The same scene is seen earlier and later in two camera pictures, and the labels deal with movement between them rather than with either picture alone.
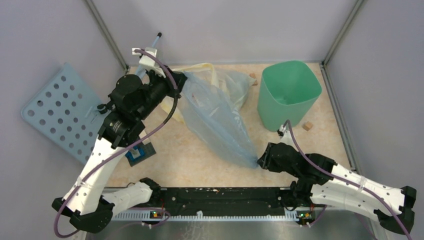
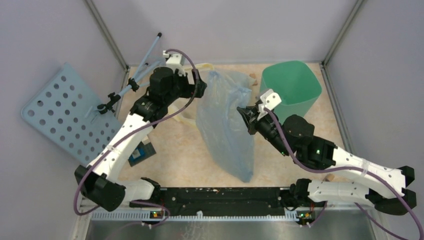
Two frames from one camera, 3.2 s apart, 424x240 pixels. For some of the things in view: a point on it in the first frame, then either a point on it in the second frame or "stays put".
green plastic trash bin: (289, 90) stays put
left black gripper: (179, 78) to (190, 88)
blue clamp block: (139, 153) stays put
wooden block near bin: (254, 76) stays put
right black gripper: (266, 161) to (250, 114)
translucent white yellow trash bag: (232, 88) to (185, 112)
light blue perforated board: (66, 109) stays put
